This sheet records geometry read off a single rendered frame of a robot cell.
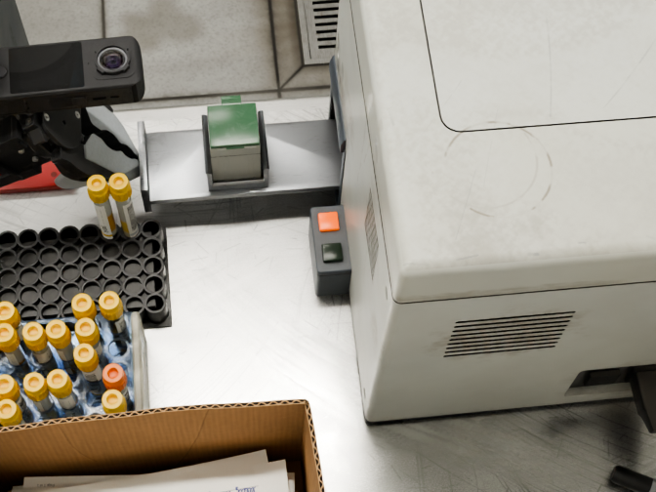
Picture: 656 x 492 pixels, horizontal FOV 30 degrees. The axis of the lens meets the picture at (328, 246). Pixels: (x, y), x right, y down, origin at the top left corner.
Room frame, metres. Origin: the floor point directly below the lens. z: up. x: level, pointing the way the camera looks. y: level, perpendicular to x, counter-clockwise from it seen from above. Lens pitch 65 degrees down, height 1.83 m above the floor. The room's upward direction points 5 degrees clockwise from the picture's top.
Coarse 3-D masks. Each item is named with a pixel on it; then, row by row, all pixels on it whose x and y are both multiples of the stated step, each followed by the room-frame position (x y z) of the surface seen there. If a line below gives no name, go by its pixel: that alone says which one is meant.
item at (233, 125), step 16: (240, 96) 0.52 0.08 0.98; (208, 112) 0.50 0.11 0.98; (224, 112) 0.50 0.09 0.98; (240, 112) 0.51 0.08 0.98; (256, 112) 0.51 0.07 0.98; (224, 128) 0.49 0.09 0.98; (240, 128) 0.49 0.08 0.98; (256, 128) 0.49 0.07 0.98; (224, 144) 0.48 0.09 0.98; (240, 144) 0.48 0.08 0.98; (256, 144) 0.48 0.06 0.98
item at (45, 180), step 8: (48, 168) 0.49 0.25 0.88; (56, 168) 0.50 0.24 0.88; (40, 176) 0.49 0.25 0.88; (48, 176) 0.49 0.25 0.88; (56, 176) 0.49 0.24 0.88; (8, 184) 0.48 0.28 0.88; (16, 184) 0.47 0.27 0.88; (24, 184) 0.47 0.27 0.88; (32, 184) 0.47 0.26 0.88; (40, 184) 0.47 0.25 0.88; (48, 184) 0.48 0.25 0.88; (56, 184) 0.48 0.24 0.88; (0, 192) 0.47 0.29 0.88; (8, 192) 0.47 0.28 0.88; (16, 192) 0.47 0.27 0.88
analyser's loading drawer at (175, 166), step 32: (288, 128) 0.54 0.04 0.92; (320, 128) 0.54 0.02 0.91; (160, 160) 0.49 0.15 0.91; (192, 160) 0.50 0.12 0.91; (288, 160) 0.50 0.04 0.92; (320, 160) 0.51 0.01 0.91; (160, 192) 0.46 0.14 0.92; (192, 192) 0.46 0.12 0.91; (224, 192) 0.47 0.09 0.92; (256, 192) 0.47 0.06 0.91; (288, 192) 0.48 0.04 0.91
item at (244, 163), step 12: (216, 156) 0.47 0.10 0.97; (228, 156) 0.47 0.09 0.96; (240, 156) 0.48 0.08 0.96; (252, 156) 0.48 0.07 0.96; (216, 168) 0.47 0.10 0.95; (228, 168) 0.47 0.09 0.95; (240, 168) 0.48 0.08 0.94; (252, 168) 0.48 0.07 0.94; (216, 180) 0.47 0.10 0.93; (228, 180) 0.47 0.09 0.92
